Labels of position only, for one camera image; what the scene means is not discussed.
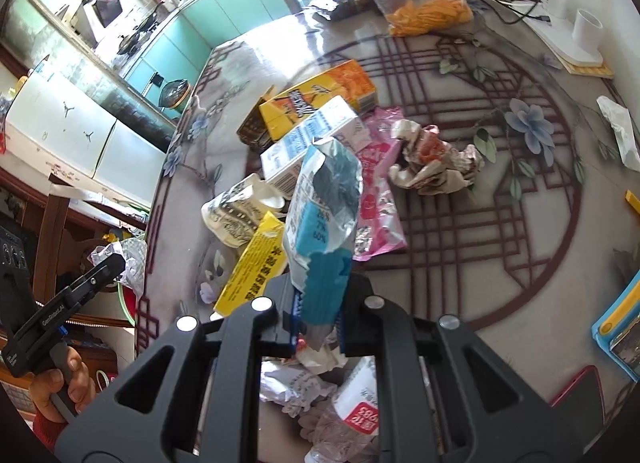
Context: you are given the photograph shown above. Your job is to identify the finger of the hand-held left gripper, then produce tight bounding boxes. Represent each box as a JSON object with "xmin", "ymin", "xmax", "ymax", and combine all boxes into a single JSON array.
[{"xmin": 66, "ymin": 253, "xmax": 127, "ymax": 312}]

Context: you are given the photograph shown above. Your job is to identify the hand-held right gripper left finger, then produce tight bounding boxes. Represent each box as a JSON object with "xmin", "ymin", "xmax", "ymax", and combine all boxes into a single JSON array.
[{"xmin": 52, "ymin": 275, "xmax": 307, "ymax": 463}]

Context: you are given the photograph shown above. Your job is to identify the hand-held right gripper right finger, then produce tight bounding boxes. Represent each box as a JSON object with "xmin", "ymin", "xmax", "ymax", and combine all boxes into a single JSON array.
[{"xmin": 336, "ymin": 273, "xmax": 588, "ymax": 463}]

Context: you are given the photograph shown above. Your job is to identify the red basin with green rim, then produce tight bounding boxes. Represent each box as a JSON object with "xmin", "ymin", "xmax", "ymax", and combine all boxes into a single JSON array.
[{"xmin": 114, "ymin": 283, "xmax": 146, "ymax": 329}]

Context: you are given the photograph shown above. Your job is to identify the yellow printed wrapper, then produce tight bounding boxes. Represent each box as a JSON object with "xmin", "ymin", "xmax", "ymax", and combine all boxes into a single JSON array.
[{"xmin": 214, "ymin": 211, "xmax": 290, "ymax": 319}]

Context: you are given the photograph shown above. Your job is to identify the clear plastic bottle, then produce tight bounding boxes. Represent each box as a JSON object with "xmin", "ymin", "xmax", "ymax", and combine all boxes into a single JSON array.
[{"xmin": 300, "ymin": 358, "xmax": 381, "ymax": 463}]

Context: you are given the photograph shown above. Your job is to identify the blue silver snack packet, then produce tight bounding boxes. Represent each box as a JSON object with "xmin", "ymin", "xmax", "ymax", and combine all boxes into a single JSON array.
[{"xmin": 281, "ymin": 137, "xmax": 363, "ymax": 351}]

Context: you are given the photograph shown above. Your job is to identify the floral paper cup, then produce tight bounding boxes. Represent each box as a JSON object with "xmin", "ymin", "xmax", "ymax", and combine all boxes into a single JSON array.
[{"xmin": 201, "ymin": 174, "xmax": 287, "ymax": 248}]

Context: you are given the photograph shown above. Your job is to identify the paper wrapper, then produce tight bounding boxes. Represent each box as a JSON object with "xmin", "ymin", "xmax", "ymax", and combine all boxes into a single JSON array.
[{"xmin": 389, "ymin": 119, "xmax": 483, "ymax": 196}]

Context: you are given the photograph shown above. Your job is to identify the person's left forearm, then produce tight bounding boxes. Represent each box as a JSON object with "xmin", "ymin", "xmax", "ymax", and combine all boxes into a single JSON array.
[{"xmin": 30, "ymin": 413, "xmax": 68, "ymax": 451}]

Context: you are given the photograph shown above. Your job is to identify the person's left hand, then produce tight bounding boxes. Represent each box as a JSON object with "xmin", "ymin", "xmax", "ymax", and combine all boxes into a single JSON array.
[{"xmin": 30, "ymin": 348, "xmax": 96, "ymax": 424}]

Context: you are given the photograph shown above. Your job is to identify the crumpled white paper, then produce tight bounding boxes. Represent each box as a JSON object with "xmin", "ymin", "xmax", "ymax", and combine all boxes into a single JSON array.
[{"xmin": 299, "ymin": 343, "xmax": 347, "ymax": 375}]

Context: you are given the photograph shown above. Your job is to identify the crumpled clear plastic wrapper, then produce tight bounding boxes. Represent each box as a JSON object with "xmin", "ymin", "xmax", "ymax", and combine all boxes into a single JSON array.
[{"xmin": 90, "ymin": 238, "xmax": 148, "ymax": 291}]

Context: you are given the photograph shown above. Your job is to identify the wooden chair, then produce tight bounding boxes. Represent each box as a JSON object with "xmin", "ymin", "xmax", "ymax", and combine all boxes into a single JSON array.
[{"xmin": 20, "ymin": 170, "xmax": 151, "ymax": 269}]

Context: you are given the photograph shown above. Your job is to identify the white printed packet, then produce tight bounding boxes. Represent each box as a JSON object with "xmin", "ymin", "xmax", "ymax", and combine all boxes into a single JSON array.
[{"xmin": 260, "ymin": 360, "xmax": 341, "ymax": 416}]

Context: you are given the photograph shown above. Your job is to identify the pink plastic wrapper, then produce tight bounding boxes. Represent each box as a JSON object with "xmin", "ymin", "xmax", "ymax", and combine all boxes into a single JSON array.
[{"xmin": 352, "ymin": 105, "xmax": 408, "ymax": 262}]

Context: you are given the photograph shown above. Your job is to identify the white fridge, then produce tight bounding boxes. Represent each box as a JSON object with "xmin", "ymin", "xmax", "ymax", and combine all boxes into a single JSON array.
[{"xmin": 0, "ymin": 70, "xmax": 168, "ymax": 194}]

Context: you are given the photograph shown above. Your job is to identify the white blue milk carton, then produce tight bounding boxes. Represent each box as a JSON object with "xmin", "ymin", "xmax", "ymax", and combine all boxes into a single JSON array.
[{"xmin": 260, "ymin": 95, "xmax": 373, "ymax": 196}]

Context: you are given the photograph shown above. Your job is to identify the brown packet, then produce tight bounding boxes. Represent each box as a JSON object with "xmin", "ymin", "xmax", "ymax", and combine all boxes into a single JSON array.
[{"xmin": 236, "ymin": 85, "xmax": 276, "ymax": 150}]

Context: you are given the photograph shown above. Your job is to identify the yellow orange box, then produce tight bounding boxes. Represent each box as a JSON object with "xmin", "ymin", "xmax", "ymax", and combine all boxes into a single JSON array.
[{"xmin": 258, "ymin": 59, "xmax": 378, "ymax": 141}]

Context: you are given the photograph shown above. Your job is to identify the black wok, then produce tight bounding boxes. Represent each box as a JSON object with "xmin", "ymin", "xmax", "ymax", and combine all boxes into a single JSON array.
[{"xmin": 116, "ymin": 25, "xmax": 151, "ymax": 54}]

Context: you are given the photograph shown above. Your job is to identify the red phone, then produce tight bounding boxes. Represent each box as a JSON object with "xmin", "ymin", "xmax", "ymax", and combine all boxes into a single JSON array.
[{"xmin": 549, "ymin": 365, "xmax": 626, "ymax": 424}]

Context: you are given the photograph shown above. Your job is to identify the white microwave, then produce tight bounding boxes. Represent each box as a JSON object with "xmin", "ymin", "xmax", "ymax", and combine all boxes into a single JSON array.
[{"xmin": 75, "ymin": 0, "xmax": 126, "ymax": 44}]

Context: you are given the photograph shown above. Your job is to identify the blue plastic toy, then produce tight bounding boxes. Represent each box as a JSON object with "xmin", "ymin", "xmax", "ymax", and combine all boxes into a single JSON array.
[{"xmin": 591, "ymin": 273, "xmax": 640, "ymax": 374}]

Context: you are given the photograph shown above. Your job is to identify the teal kitchen cabinets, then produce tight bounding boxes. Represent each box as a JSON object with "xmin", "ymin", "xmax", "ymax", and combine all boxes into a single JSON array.
[{"xmin": 122, "ymin": 0, "xmax": 293, "ymax": 118}]

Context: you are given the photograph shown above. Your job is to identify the dark book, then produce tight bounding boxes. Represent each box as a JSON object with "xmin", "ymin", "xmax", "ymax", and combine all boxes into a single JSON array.
[{"xmin": 307, "ymin": 0, "xmax": 373, "ymax": 22}]

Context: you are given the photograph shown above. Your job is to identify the white tissue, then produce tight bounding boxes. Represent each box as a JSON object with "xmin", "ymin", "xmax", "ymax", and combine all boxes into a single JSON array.
[{"xmin": 596, "ymin": 95, "xmax": 640, "ymax": 171}]

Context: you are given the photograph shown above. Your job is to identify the yellow mat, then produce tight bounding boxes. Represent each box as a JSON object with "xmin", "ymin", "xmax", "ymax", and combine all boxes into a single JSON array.
[{"xmin": 552, "ymin": 55, "xmax": 615, "ymax": 80}]

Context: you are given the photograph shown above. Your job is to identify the black cable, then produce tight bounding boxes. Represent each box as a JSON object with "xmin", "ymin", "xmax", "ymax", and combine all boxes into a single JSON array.
[{"xmin": 464, "ymin": 0, "xmax": 553, "ymax": 24}]

